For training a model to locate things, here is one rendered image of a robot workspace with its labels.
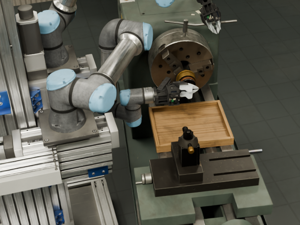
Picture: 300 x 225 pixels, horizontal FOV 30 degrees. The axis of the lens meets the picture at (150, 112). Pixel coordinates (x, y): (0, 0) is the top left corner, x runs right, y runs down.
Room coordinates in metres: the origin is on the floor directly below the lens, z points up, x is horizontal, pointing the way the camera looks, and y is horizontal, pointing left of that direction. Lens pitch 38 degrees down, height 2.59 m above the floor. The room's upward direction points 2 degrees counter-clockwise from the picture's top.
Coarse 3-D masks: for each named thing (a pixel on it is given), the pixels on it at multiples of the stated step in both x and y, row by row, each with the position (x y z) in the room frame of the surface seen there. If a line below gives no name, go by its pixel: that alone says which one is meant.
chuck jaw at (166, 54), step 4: (160, 48) 2.30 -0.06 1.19; (164, 48) 2.27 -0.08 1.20; (160, 52) 2.27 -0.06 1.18; (164, 52) 2.27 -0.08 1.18; (168, 52) 2.25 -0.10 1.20; (164, 56) 2.24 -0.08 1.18; (168, 56) 2.23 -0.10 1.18; (172, 56) 2.25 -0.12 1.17; (164, 60) 2.23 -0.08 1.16; (168, 60) 2.24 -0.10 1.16; (172, 60) 2.23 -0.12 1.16; (176, 60) 2.25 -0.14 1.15; (172, 64) 2.22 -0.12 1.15; (176, 64) 2.22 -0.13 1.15; (180, 64) 2.24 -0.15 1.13; (172, 68) 2.21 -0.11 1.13; (176, 68) 2.22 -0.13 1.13; (180, 68) 2.20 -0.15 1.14; (176, 72) 2.20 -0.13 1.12
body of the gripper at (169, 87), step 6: (168, 84) 2.10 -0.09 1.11; (174, 84) 2.11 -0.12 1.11; (156, 90) 2.09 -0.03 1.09; (162, 90) 2.09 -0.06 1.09; (168, 90) 2.06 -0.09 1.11; (174, 90) 2.06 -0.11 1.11; (156, 96) 2.04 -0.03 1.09; (162, 96) 2.06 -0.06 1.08; (168, 96) 2.04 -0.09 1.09; (174, 96) 2.04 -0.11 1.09; (156, 102) 2.03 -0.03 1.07; (162, 102) 2.04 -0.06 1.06; (168, 102) 2.04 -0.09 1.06; (174, 102) 2.06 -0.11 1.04
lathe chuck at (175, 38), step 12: (168, 36) 2.34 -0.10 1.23; (180, 36) 2.32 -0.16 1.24; (192, 36) 2.33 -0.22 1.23; (156, 48) 2.31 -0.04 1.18; (168, 48) 2.27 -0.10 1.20; (180, 48) 2.28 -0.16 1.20; (192, 48) 2.29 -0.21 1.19; (204, 48) 2.29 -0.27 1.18; (156, 60) 2.27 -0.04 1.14; (180, 60) 2.28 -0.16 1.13; (192, 60) 2.29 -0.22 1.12; (156, 72) 2.27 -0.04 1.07; (168, 72) 2.28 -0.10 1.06; (204, 72) 2.29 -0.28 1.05; (156, 84) 2.27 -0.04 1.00; (204, 84) 2.29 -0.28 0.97
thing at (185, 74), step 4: (180, 72) 2.19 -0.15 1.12; (184, 72) 2.19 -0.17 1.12; (188, 72) 2.19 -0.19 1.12; (192, 72) 2.20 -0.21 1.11; (176, 76) 2.19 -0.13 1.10; (180, 76) 2.17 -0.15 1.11; (184, 76) 2.16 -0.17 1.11; (188, 76) 2.16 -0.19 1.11; (192, 76) 2.17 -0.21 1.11; (176, 80) 2.19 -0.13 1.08; (180, 80) 2.16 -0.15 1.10; (184, 80) 2.13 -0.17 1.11; (188, 80) 2.14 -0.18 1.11; (192, 80) 2.14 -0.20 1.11
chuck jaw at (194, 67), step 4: (204, 60) 2.29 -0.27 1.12; (208, 60) 2.28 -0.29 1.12; (188, 64) 2.28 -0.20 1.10; (192, 64) 2.27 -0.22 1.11; (196, 64) 2.27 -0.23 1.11; (200, 64) 2.26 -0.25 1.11; (204, 64) 2.25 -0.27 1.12; (208, 64) 2.25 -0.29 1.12; (212, 64) 2.30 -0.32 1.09; (192, 68) 2.24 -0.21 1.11; (196, 68) 2.23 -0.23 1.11; (200, 68) 2.23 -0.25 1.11; (204, 68) 2.25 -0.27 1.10; (208, 68) 2.25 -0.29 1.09; (196, 72) 2.21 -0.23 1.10; (200, 72) 2.23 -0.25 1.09; (196, 76) 2.21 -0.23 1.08
